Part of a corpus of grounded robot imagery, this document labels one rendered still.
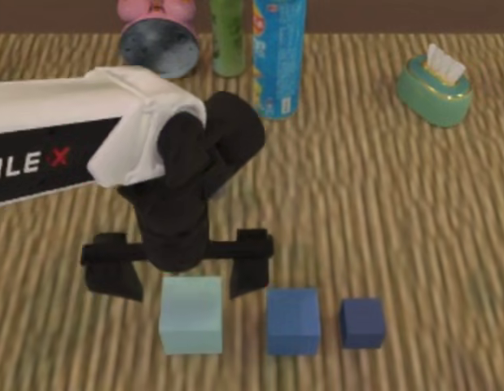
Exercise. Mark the medium blue cube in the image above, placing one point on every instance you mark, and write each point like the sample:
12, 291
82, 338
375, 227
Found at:
293, 322

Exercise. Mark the light cyan cube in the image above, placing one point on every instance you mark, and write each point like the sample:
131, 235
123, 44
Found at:
191, 315

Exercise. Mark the dark blue cube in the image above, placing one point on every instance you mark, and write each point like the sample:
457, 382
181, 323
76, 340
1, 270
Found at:
363, 323

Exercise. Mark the pink metal bucket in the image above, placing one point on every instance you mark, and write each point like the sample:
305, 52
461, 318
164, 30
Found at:
160, 40

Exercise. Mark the green bottle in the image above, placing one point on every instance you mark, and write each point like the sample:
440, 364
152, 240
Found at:
229, 38

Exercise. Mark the blue cylindrical can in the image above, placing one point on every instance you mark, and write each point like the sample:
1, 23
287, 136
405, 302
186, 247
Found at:
278, 57

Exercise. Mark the green tissue box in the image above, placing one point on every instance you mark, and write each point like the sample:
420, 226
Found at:
435, 91

